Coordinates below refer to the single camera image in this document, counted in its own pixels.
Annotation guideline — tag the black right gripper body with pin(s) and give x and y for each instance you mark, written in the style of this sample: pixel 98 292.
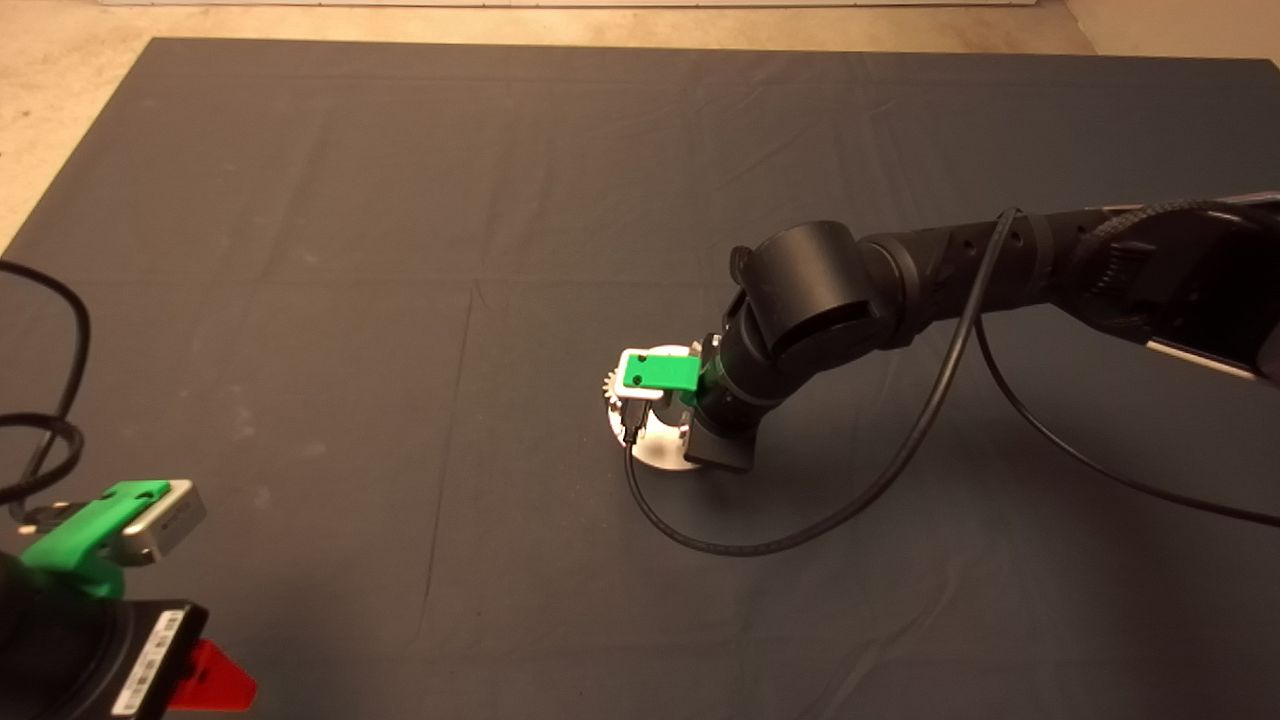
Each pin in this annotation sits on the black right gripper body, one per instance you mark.
pixel 722 448

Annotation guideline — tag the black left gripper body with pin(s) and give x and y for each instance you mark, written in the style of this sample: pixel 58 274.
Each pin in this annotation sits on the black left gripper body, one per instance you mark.
pixel 90 665

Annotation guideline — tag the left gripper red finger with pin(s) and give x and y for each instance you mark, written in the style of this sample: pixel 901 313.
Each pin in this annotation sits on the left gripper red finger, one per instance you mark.
pixel 218 680

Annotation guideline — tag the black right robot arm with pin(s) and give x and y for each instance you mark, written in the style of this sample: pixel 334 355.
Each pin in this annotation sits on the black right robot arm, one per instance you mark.
pixel 900 285

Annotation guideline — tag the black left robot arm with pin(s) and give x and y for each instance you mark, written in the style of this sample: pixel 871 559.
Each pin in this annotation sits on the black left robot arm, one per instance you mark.
pixel 12 620

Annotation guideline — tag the round metal carrier plate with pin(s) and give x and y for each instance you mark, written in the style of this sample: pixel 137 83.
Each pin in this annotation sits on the round metal carrier plate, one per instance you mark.
pixel 662 445

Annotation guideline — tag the dark grey table cloth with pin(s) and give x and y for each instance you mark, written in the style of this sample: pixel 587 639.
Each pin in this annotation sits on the dark grey table cloth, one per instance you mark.
pixel 400 200

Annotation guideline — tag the green right camera mount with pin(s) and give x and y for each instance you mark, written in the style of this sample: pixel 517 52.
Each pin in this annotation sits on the green right camera mount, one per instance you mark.
pixel 662 374

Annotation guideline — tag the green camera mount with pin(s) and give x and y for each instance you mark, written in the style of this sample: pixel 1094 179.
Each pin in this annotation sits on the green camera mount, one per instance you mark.
pixel 75 530
pixel 662 374

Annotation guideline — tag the silver right camera box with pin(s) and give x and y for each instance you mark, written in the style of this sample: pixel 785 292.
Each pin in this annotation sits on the silver right camera box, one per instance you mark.
pixel 630 394

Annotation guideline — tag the silver camera box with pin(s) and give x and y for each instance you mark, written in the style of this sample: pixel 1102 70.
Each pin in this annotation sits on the silver camera box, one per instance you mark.
pixel 175 518
pixel 630 394

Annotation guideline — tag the green left camera mount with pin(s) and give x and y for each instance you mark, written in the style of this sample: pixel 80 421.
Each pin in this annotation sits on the green left camera mount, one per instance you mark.
pixel 75 530

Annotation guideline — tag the silver left camera box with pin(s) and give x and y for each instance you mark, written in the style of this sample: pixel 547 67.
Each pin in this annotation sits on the silver left camera box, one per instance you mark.
pixel 175 518

